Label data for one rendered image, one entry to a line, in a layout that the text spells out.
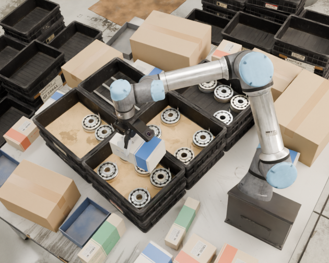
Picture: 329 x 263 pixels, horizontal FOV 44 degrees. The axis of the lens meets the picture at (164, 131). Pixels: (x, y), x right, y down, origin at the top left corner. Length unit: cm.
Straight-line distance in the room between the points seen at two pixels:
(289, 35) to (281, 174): 172
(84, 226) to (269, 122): 101
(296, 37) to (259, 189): 163
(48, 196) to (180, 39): 118
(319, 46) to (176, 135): 144
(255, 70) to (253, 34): 184
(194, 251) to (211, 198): 31
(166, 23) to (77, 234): 135
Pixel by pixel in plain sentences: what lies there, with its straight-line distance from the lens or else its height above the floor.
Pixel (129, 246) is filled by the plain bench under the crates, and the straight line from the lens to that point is 197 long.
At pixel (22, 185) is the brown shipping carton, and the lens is 208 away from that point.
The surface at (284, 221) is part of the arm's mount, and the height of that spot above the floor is 98.
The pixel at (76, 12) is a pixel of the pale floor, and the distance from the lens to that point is 438.
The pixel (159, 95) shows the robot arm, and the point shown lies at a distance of 148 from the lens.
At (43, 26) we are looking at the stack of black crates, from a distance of 341.
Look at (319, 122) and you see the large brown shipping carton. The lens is 212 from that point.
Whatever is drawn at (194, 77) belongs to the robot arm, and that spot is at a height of 136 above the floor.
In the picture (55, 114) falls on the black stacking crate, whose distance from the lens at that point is 227.
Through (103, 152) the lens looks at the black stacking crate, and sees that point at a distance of 201.
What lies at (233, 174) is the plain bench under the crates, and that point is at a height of 70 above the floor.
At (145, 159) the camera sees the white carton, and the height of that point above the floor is 113.
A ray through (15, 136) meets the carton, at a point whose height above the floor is 77.
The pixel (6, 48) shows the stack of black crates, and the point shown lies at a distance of 358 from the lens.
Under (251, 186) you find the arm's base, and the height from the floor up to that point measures 97.
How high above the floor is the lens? 252
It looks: 53 degrees down
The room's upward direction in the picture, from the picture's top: 7 degrees counter-clockwise
